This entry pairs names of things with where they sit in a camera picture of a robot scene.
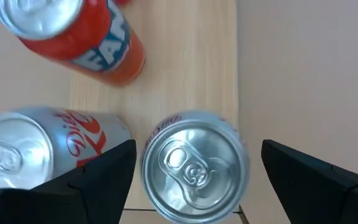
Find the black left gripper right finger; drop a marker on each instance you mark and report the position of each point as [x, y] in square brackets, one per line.
[315, 199]

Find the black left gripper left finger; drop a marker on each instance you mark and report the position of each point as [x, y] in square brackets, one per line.
[98, 193]

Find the silver Diet Coke can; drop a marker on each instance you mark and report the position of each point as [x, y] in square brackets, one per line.
[194, 168]
[42, 146]

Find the red Fanta can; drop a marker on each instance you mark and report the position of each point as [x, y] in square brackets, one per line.
[82, 40]

